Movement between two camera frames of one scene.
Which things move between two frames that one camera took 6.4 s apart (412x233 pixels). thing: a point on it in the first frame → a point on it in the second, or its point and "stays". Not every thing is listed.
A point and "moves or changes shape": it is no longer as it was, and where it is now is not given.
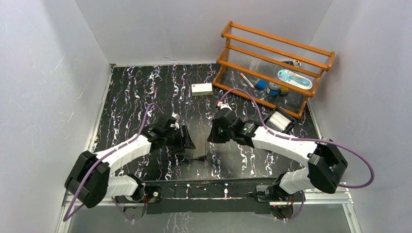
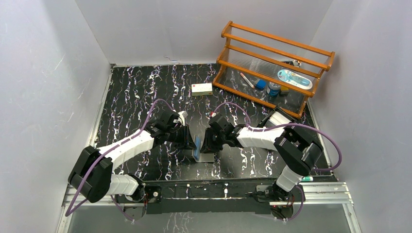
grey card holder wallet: (200, 141) moves or changes shape
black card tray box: (280, 120) stays
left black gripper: (180, 135) stays
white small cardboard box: (202, 89) stays
